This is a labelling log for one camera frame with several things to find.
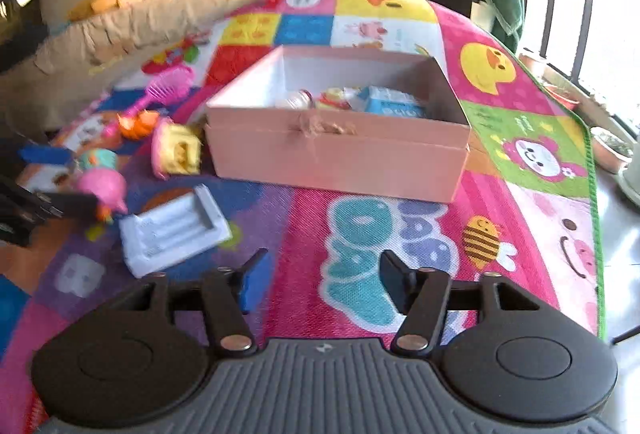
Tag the colourful cartoon play mat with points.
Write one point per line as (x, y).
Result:
(525, 174)

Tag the brown flower pot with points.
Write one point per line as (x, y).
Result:
(532, 63)

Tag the yellow cushion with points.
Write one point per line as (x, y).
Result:
(95, 5)

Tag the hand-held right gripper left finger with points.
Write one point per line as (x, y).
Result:
(247, 285)

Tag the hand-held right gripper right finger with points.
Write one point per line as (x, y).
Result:
(393, 282)

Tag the orange toy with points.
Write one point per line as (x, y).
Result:
(137, 124)

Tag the white round pot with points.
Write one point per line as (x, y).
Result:
(631, 181)

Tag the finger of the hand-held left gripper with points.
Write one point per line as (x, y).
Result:
(45, 154)
(72, 205)

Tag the yellow and pink toy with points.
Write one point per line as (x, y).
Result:
(177, 149)

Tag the pink cardboard box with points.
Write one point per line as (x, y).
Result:
(340, 153)

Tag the yellow and red toy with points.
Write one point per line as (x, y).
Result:
(331, 98)

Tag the pink round toy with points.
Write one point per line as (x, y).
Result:
(102, 186)

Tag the teal toy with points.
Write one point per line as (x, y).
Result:
(97, 159)

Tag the red flower pot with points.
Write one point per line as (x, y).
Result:
(562, 96)

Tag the pink toy basket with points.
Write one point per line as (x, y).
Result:
(167, 86)

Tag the small white bottle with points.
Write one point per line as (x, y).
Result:
(295, 100)

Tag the beige sofa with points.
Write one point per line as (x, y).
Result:
(200, 3)

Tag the light potted plant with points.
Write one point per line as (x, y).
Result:
(610, 148)

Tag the blue and white carton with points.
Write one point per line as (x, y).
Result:
(392, 103)

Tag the white plastic tray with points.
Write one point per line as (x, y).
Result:
(170, 229)

